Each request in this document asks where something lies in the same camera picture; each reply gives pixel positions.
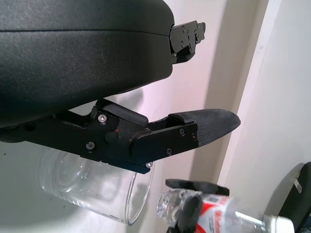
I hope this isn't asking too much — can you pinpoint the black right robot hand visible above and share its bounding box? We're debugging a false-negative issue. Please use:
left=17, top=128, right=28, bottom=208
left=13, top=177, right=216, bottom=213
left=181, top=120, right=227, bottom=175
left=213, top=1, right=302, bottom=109
left=165, top=162, right=311, bottom=233

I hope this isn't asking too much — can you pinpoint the clear plastic water bottle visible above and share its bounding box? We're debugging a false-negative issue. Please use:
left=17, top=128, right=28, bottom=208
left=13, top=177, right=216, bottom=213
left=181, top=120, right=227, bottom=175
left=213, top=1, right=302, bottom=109
left=157, top=188, right=295, bottom=233

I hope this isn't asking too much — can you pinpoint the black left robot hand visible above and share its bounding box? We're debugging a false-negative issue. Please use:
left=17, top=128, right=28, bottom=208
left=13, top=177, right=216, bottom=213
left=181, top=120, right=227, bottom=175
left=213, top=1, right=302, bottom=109
left=0, top=0, right=241, bottom=175

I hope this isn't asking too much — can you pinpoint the clear glass cup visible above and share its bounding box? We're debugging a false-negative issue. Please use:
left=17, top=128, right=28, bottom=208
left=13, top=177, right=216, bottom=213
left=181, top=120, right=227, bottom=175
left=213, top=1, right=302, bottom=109
left=38, top=145, right=156, bottom=227

